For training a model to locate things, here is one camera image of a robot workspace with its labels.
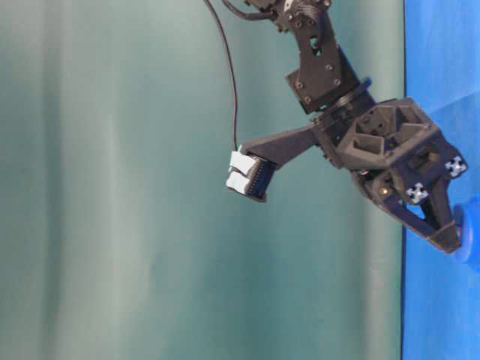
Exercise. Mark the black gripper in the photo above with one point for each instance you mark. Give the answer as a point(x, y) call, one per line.
point(393, 148)

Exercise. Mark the small blue gear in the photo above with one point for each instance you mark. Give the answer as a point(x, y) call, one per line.
point(464, 228)

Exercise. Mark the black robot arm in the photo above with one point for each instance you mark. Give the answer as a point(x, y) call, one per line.
point(325, 81)

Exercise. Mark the green backdrop curtain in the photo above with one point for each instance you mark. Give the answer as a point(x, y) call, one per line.
point(119, 238)

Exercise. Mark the wrist camera with white connector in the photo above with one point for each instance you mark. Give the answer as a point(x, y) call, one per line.
point(252, 166)

